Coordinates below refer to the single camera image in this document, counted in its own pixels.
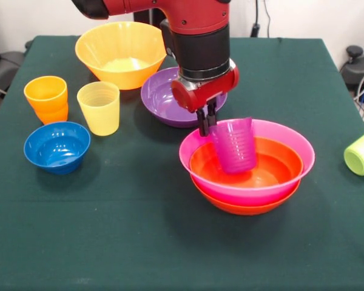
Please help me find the lime green plastic cup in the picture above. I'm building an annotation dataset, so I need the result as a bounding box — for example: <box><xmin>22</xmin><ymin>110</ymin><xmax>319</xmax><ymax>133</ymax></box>
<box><xmin>343</xmin><ymin>127</ymin><xmax>364</xmax><ymax>177</ymax></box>

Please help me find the large pink plastic bowl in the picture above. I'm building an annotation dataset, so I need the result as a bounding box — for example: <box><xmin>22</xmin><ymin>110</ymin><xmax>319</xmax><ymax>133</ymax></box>
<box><xmin>178</xmin><ymin>119</ymin><xmax>316</xmax><ymax>207</ymax></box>

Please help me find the yellow plastic cup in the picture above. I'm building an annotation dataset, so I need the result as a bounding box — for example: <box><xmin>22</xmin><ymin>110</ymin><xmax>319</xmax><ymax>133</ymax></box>
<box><xmin>76</xmin><ymin>81</ymin><xmax>121</xmax><ymax>137</ymax></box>

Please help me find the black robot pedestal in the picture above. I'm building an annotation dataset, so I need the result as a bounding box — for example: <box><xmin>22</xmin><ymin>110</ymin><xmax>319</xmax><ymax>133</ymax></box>
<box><xmin>132</xmin><ymin>8</ymin><xmax>170</xmax><ymax>33</ymax></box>

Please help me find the small blue plastic bowl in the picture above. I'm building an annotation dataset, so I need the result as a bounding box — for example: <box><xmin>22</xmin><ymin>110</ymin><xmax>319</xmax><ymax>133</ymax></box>
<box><xmin>23</xmin><ymin>121</ymin><xmax>92</xmax><ymax>175</ymax></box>

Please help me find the large orange plastic bowl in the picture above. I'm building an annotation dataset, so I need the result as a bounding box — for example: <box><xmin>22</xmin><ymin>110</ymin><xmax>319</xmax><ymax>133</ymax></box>
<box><xmin>75</xmin><ymin>21</ymin><xmax>168</xmax><ymax>91</ymax></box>

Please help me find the purple plastic cup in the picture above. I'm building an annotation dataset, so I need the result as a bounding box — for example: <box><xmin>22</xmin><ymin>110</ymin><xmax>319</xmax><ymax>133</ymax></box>
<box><xmin>209</xmin><ymin>116</ymin><xmax>258</xmax><ymax>175</ymax></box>

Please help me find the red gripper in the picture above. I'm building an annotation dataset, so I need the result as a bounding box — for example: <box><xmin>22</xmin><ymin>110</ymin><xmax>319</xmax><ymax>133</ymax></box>
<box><xmin>170</xmin><ymin>59</ymin><xmax>240</xmax><ymax>138</ymax></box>

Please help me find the black hanging cable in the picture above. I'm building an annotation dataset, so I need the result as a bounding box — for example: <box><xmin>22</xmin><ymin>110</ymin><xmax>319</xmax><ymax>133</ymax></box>
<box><xmin>250</xmin><ymin>0</ymin><xmax>272</xmax><ymax>39</ymax></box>

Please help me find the orange plastic cup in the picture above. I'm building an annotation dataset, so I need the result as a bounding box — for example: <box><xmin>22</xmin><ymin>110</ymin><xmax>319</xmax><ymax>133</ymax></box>
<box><xmin>33</xmin><ymin>102</ymin><xmax>69</xmax><ymax>125</ymax></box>
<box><xmin>23</xmin><ymin>75</ymin><xmax>69</xmax><ymax>113</ymax></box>

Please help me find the red plastic bowl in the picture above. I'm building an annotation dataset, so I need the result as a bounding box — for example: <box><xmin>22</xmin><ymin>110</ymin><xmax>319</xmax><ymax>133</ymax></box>
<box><xmin>190</xmin><ymin>175</ymin><xmax>302</xmax><ymax>216</ymax></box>
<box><xmin>189</xmin><ymin>136</ymin><xmax>305</xmax><ymax>189</ymax></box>

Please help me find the purple plastic bowl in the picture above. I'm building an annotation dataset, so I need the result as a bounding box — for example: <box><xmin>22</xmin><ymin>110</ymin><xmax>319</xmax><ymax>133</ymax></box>
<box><xmin>140</xmin><ymin>66</ymin><xmax>228</xmax><ymax>129</ymax></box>

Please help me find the dark green table cloth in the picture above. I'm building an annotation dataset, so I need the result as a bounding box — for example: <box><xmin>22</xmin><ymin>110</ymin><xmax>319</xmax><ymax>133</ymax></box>
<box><xmin>0</xmin><ymin>35</ymin><xmax>364</xmax><ymax>291</ymax></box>

